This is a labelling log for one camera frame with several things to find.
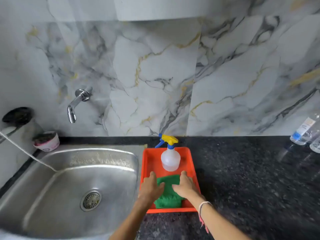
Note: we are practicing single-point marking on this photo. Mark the person's left forearm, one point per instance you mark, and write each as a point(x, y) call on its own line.
point(132, 222)

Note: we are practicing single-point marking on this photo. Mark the white spray bottle yellow nozzle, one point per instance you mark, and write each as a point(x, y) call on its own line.
point(170, 158)

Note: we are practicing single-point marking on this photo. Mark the person's left hand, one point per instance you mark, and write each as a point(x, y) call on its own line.
point(149, 187)

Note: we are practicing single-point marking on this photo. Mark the person's right hand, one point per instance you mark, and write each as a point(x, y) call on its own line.
point(186, 187)

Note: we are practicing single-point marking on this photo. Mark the orange plastic tray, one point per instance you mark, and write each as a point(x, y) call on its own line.
point(150, 161)

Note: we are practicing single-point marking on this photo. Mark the small pink white cup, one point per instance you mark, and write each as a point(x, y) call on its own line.
point(47, 143)

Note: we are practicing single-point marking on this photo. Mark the round black pan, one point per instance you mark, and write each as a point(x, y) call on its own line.
point(18, 116)

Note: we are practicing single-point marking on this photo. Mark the stainless steel sink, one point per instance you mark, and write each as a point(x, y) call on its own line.
point(50, 197)

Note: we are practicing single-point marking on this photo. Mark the green cloth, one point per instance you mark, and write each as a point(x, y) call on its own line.
point(168, 197)

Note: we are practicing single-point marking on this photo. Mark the round metal sink drain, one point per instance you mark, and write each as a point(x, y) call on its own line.
point(91, 200)

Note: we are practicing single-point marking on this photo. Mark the steel wall tap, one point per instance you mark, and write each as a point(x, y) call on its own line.
point(75, 103)

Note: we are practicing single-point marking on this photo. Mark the clear plastic bottle blue label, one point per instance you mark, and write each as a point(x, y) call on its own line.
point(303, 132)

